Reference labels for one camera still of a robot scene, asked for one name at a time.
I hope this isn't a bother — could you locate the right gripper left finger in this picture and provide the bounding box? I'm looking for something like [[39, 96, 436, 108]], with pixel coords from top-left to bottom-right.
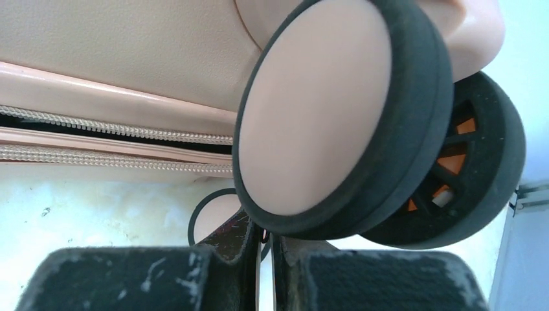
[[16, 211, 262, 310]]

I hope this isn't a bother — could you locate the pink suitcase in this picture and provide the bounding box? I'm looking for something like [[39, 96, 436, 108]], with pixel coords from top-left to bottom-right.
[[1, 1, 526, 249]]

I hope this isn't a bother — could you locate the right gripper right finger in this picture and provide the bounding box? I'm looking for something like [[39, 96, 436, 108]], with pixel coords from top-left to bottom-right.
[[271, 235, 489, 310]]

